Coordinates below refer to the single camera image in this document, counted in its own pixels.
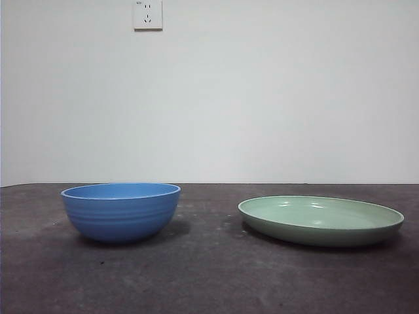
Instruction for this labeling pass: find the pale green plate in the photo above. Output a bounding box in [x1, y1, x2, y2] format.
[237, 195, 405, 247]

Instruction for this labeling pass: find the white wall socket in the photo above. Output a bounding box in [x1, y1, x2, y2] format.
[133, 0, 164, 32]

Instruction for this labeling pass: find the dark grey table mat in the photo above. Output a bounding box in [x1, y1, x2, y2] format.
[0, 182, 419, 314]

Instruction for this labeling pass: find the blue ribbed bowl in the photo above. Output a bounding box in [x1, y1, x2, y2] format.
[60, 182, 182, 243]

